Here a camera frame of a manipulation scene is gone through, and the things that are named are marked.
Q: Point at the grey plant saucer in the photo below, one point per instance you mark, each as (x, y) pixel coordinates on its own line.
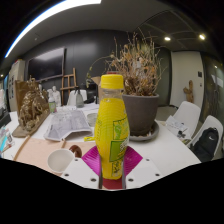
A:
(151, 135)

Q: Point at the colourful book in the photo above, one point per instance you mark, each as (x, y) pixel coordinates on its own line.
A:
(6, 140)

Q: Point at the wooden figure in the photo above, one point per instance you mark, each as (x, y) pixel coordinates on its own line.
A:
(189, 91)

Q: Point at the black wall screen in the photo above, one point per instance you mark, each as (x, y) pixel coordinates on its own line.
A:
(46, 63)

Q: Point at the small white cup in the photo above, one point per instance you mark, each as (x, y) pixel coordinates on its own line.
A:
(92, 119)

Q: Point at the printed newspaper sheet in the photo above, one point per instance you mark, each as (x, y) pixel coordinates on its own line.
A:
(68, 125)

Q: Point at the dry plant in grey pot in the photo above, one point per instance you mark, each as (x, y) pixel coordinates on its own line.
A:
(141, 113)

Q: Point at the beige dotted paper cup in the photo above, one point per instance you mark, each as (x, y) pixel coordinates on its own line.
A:
(60, 160)

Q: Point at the yellow marker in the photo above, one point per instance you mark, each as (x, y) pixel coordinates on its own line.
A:
(89, 138)

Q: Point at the black backpack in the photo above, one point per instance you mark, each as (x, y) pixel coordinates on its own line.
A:
(205, 145)

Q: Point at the white plaster figure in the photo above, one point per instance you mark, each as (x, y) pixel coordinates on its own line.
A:
(56, 96)

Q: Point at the round ceiling spot light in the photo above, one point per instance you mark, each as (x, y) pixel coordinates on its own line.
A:
(202, 36)
(167, 38)

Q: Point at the white cabinet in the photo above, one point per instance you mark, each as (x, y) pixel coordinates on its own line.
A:
(16, 83)

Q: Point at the papers on chair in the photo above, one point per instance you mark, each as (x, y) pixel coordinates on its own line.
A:
(176, 126)

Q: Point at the wooden easel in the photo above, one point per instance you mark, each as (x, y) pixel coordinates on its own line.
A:
(68, 85)

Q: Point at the green and white spray bottle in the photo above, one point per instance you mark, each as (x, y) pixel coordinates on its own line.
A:
(52, 105)

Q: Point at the white chair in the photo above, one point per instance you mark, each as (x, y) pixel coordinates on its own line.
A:
(215, 123)
(71, 98)
(188, 113)

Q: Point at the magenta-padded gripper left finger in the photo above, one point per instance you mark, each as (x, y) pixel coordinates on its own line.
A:
(75, 170)

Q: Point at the yellow drink bottle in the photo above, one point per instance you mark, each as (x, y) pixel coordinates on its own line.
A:
(111, 126)

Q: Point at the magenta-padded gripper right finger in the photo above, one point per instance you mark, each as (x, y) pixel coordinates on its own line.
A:
(148, 170)

